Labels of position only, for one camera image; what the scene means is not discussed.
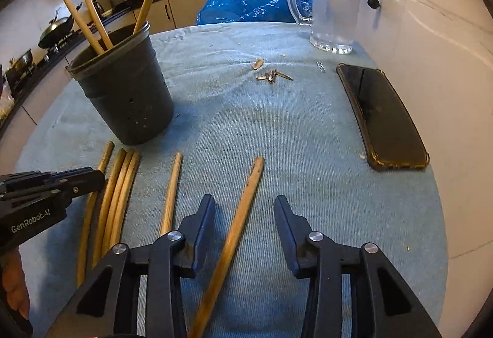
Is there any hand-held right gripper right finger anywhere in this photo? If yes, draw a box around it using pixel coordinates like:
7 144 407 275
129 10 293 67
274 195 442 338

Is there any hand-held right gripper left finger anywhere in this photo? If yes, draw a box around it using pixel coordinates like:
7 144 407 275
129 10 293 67
46 195 216 338

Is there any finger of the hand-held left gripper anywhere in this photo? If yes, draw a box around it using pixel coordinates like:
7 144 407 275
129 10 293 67
0 167 106 204

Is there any dark grey utensil holder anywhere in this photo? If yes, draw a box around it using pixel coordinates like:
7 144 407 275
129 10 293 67
66 22 175 146

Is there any person's left hand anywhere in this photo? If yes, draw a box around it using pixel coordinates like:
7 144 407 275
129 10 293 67
0 249 31 320

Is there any light blue tablecloth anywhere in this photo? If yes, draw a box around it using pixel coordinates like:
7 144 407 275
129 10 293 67
15 21 449 338

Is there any steel cooking pot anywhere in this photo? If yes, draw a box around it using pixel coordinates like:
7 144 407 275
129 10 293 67
8 49 35 81

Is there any black smartphone in case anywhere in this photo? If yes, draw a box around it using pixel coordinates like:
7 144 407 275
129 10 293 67
336 63 430 171

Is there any black wok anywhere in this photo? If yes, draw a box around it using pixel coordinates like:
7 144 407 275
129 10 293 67
38 7 84 50

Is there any pile of seed shells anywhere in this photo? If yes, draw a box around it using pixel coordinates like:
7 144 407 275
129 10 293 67
257 69 293 84

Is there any clear glass pitcher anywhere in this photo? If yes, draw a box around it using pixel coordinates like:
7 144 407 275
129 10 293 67
287 0 365 55

